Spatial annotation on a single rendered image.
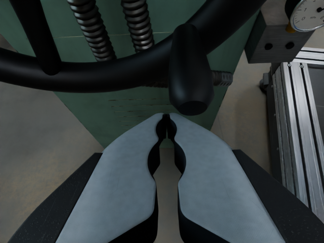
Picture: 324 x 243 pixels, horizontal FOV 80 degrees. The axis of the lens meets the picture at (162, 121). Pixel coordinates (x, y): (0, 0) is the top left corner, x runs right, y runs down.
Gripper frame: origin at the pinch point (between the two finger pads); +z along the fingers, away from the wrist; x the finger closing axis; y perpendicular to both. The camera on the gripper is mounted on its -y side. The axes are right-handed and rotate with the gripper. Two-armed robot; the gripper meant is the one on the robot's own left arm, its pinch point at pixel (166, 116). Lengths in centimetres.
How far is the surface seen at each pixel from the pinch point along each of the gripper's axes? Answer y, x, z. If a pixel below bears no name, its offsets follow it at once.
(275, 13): -3.4, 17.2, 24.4
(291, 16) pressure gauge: -3.6, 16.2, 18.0
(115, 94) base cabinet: 13.8, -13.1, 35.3
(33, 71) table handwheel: -1.5, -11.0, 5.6
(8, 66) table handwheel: -2.1, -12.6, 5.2
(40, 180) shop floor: 56, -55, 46
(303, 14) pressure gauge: -3.7, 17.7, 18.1
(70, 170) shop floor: 54, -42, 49
